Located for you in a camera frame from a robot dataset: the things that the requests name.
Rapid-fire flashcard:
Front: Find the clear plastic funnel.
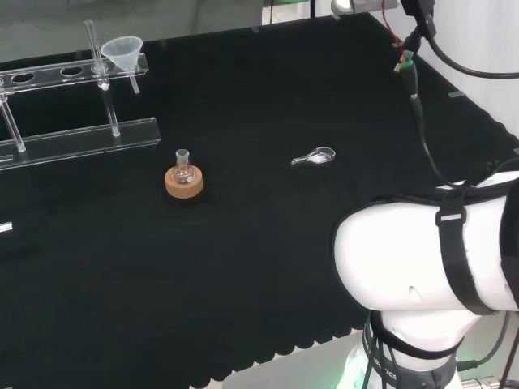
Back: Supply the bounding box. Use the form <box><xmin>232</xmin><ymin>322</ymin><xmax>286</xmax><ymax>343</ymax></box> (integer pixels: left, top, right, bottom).
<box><xmin>100</xmin><ymin>36</ymin><xmax>144</xmax><ymax>95</ymax></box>

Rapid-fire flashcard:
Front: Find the clear acrylic funnel stand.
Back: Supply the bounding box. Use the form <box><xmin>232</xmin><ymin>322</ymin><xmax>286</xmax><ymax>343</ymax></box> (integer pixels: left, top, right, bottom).
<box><xmin>0</xmin><ymin>19</ymin><xmax>162</xmax><ymax>171</ymax></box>

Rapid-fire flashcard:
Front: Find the glass round-bottom flask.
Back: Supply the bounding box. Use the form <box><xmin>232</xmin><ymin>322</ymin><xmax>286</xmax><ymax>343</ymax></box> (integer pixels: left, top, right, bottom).
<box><xmin>172</xmin><ymin>148</ymin><xmax>196</xmax><ymax>186</ymax></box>

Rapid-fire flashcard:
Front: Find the cork ring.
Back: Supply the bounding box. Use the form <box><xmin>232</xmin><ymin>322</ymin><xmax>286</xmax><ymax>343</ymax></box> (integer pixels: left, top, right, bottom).
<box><xmin>164</xmin><ymin>164</ymin><xmax>204</xmax><ymax>200</ymax></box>

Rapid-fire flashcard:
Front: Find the black cable with connector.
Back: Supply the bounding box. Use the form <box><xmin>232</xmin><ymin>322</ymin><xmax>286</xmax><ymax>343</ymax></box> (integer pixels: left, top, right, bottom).
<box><xmin>392</xmin><ymin>24</ymin><xmax>474</xmax><ymax>191</ymax></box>

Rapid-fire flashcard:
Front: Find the red wire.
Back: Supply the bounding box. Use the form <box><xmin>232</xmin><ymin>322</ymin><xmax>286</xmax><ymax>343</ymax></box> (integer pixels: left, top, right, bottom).
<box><xmin>380</xmin><ymin>0</ymin><xmax>407</xmax><ymax>46</ymax></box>

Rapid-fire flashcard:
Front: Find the thick black cable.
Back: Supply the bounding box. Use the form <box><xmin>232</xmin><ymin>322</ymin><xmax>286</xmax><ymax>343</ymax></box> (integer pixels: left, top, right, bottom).
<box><xmin>421</xmin><ymin>22</ymin><xmax>519</xmax><ymax>79</ymax></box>

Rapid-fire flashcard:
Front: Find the thin black base cable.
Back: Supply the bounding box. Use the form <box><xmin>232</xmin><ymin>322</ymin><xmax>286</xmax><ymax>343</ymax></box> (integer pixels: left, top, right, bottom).
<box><xmin>457</xmin><ymin>310</ymin><xmax>513</xmax><ymax>370</ymax></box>

